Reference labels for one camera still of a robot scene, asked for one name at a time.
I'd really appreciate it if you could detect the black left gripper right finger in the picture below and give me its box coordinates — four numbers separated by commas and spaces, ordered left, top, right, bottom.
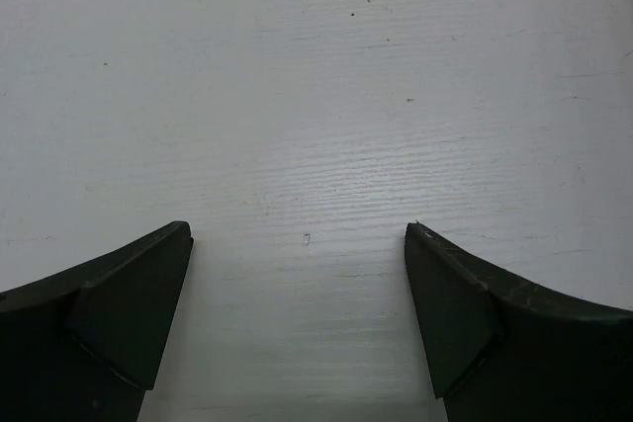
405, 223, 632, 421

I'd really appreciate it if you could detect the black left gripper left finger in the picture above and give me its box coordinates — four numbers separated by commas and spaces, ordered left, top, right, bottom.
1, 221, 194, 421

